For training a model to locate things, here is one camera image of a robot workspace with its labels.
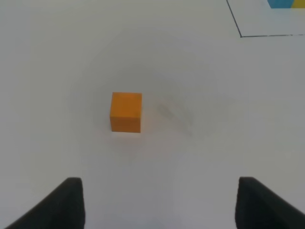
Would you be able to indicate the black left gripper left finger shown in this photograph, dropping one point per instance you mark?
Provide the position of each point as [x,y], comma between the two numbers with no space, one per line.
[63,208]

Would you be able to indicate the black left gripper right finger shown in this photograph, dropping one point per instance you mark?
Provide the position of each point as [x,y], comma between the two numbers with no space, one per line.
[258,207]

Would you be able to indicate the template yellow cube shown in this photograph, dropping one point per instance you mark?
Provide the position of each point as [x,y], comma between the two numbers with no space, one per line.
[298,4]

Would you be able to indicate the template blue cube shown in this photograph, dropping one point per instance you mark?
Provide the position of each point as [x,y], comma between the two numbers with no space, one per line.
[280,4]

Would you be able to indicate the orange cube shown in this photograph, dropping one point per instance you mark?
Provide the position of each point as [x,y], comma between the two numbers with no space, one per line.
[126,112]

